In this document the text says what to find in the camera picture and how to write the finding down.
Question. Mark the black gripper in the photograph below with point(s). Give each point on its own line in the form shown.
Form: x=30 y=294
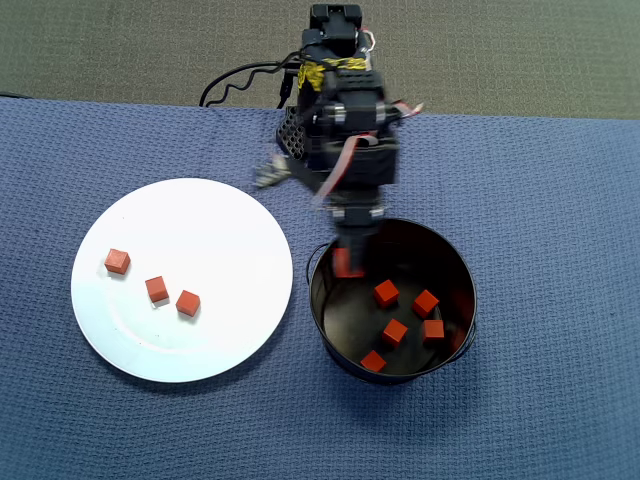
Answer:
x=356 y=216

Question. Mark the red cube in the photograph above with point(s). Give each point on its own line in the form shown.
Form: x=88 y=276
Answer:
x=156 y=290
x=395 y=333
x=117 y=262
x=433 y=331
x=373 y=361
x=386 y=294
x=341 y=262
x=425 y=303
x=188 y=303

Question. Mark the white round plate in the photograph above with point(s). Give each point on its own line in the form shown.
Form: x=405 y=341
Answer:
x=210 y=240

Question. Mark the black metal bucket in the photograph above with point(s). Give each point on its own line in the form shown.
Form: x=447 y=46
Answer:
x=350 y=320

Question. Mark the blue woven tablecloth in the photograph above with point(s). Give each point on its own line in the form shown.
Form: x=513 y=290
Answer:
x=550 y=250

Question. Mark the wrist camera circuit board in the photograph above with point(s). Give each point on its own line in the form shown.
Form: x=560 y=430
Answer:
x=272 y=172

